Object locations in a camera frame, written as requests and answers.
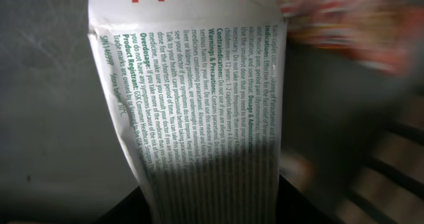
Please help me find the white Panadol medicine box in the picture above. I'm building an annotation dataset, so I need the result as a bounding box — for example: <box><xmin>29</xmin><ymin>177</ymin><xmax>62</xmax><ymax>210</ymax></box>
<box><xmin>88</xmin><ymin>0</ymin><xmax>287</xmax><ymax>223</ymax></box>

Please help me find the orange snack packet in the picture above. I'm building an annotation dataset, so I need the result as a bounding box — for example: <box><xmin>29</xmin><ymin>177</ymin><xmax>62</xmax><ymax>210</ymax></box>
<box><xmin>276</xmin><ymin>0</ymin><xmax>423</xmax><ymax>75</ymax></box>

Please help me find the grey plastic basket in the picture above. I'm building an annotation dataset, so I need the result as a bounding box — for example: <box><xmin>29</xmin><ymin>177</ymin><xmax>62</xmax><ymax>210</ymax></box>
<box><xmin>1</xmin><ymin>0</ymin><xmax>423</xmax><ymax>223</ymax></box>

